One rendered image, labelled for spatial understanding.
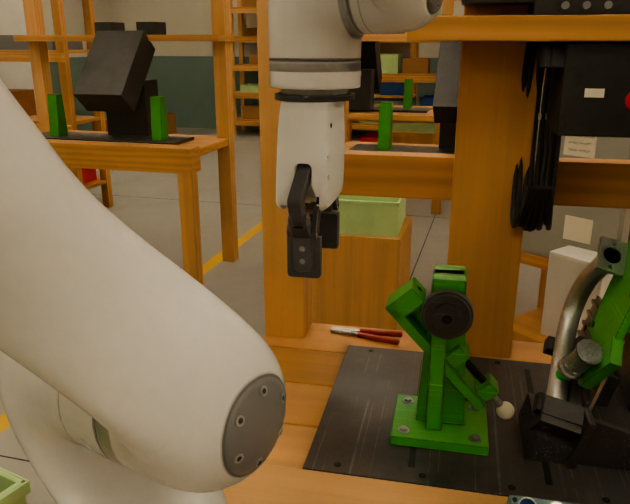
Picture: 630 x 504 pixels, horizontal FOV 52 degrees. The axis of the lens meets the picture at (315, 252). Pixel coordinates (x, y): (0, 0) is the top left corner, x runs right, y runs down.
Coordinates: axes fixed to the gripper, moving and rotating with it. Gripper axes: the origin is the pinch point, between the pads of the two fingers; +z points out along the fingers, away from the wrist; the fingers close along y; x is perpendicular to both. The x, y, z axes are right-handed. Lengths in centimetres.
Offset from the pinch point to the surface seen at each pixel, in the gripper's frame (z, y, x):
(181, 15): -64, -1060, -466
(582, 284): 16, -42, 34
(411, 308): 18.3, -31.3, 8.1
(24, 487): 35, 0, -38
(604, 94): -12, -55, 36
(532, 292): 130, -340, 66
